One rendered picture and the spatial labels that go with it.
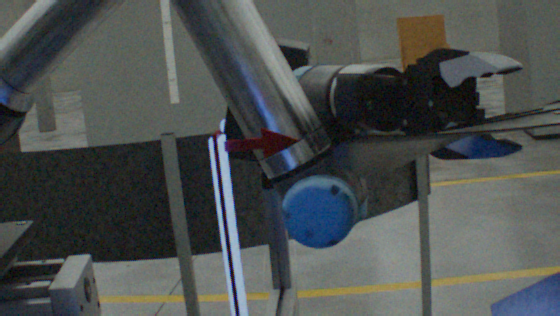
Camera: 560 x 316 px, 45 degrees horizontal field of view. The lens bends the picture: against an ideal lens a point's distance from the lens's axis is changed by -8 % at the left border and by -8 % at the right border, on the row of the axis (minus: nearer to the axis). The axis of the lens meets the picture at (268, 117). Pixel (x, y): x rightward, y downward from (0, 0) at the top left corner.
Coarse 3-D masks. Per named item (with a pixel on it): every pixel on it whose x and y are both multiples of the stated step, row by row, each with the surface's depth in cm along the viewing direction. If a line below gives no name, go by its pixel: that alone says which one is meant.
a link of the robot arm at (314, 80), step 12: (300, 72) 88; (312, 72) 86; (324, 72) 84; (336, 72) 82; (300, 84) 86; (312, 84) 84; (324, 84) 82; (312, 96) 84; (324, 96) 82; (324, 108) 82; (324, 120) 84; (336, 120) 82; (336, 132) 84; (348, 132) 85
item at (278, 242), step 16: (272, 192) 111; (272, 208) 111; (272, 224) 111; (272, 240) 111; (288, 240) 113; (272, 256) 111; (288, 256) 111; (272, 272) 112; (288, 272) 111; (288, 288) 112
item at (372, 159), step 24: (480, 120) 56; (504, 120) 53; (528, 120) 50; (552, 120) 49; (360, 144) 48; (384, 144) 49; (408, 144) 53; (432, 144) 60; (360, 168) 63; (384, 168) 66
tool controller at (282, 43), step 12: (288, 48) 112; (300, 48) 112; (288, 60) 113; (300, 60) 112; (228, 108) 114; (228, 120) 115; (228, 132) 115; (240, 132) 115; (228, 156) 115; (240, 156) 115; (252, 156) 115
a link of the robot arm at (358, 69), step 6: (354, 66) 81; (360, 66) 80; (366, 66) 79; (372, 66) 79; (378, 66) 79; (384, 66) 80; (342, 72) 81; (348, 72) 80; (354, 72) 79; (360, 72) 78; (366, 72) 78; (330, 96) 81; (330, 102) 81; (348, 126) 81; (354, 126) 80; (360, 126) 79; (366, 126) 79; (360, 132) 82; (366, 132) 82
